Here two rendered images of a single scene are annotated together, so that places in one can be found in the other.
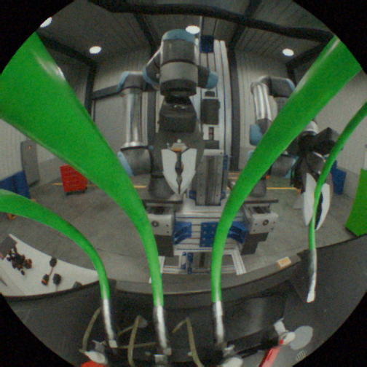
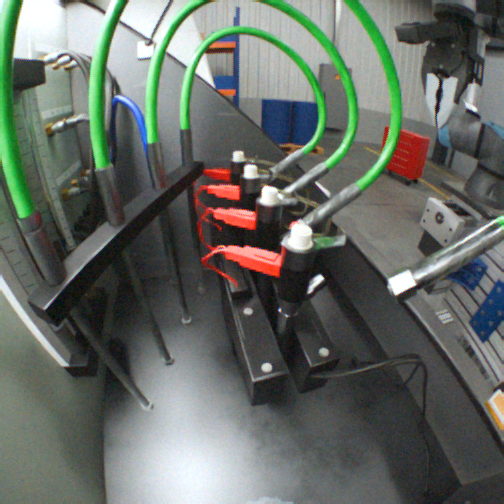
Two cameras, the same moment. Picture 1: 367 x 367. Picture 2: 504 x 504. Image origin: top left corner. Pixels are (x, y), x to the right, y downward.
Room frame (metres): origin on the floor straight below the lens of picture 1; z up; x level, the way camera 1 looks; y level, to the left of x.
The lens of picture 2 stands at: (-0.08, -0.29, 1.22)
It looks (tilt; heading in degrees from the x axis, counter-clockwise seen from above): 36 degrees down; 79
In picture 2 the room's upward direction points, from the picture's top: 1 degrees clockwise
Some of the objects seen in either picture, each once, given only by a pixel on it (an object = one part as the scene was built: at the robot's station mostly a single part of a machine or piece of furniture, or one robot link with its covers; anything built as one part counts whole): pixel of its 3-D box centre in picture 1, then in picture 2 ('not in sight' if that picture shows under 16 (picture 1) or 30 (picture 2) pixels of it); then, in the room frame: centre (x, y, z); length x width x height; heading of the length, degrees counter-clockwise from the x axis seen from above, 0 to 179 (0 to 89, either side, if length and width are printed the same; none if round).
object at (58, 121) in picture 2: not in sight; (66, 121); (-0.30, 0.08, 1.20); 0.13 x 0.03 x 0.31; 95
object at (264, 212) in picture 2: (215, 358); (272, 274); (-0.01, -0.05, 1.00); 0.05 x 0.03 x 0.21; 5
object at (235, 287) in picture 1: (220, 294); (399, 333); (0.22, -0.12, 0.87); 0.62 x 0.04 x 0.16; 95
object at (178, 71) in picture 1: (177, 79); (452, 3); (0.28, 0.01, 1.44); 0.08 x 0.08 x 0.05
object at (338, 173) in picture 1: (333, 175); not in sight; (3.23, -6.00, 0.61); 1.26 x 0.48 x 1.22; 177
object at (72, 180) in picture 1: (74, 178); (403, 155); (3.14, 3.09, 0.43); 0.70 x 0.46 x 0.86; 112
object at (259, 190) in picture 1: (255, 183); not in sight; (0.68, -0.38, 1.09); 0.15 x 0.15 x 0.10
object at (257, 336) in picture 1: (190, 363); (255, 301); (-0.03, -0.02, 0.91); 0.34 x 0.10 x 0.15; 95
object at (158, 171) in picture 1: (159, 159); (497, 147); (0.71, 0.12, 1.20); 0.13 x 0.12 x 0.14; 121
